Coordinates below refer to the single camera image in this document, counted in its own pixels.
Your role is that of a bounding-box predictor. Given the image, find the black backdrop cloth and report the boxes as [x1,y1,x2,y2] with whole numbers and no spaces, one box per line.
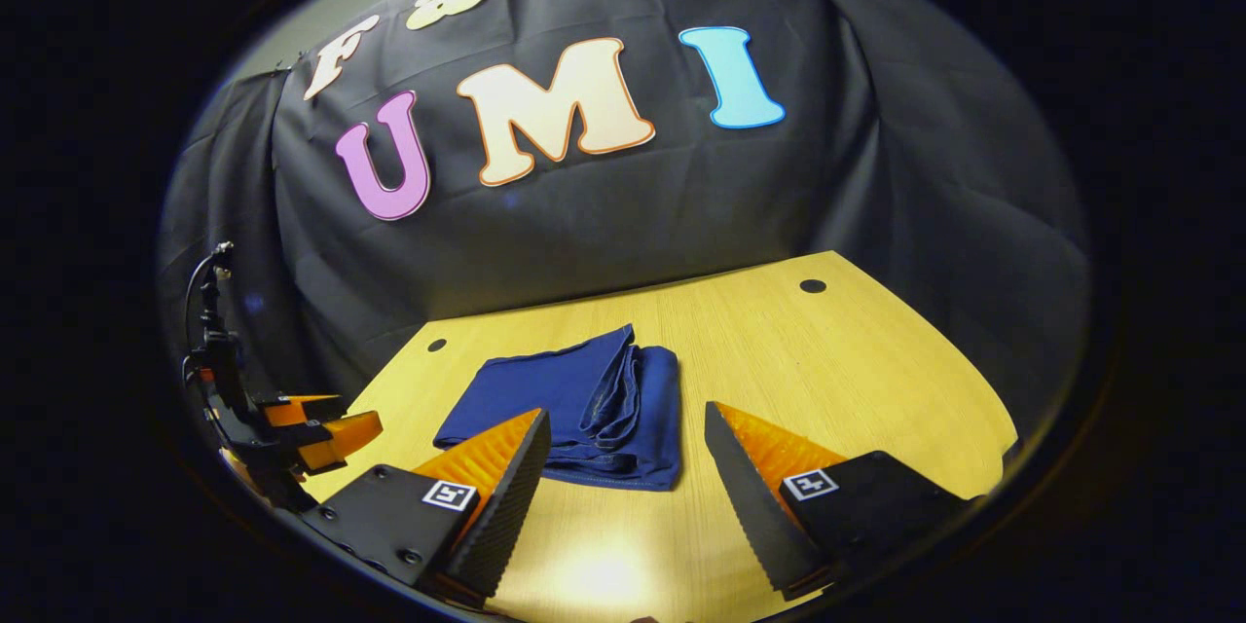
[156,0,1093,429]

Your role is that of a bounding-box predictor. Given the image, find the blue jeans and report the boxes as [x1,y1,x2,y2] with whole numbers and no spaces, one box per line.
[432,323,682,493]

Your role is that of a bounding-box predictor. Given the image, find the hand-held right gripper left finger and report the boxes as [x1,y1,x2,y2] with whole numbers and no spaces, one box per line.
[292,407,552,610]

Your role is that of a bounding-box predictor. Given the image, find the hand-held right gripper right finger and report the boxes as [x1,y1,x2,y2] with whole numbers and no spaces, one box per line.
[703,400,974,602]

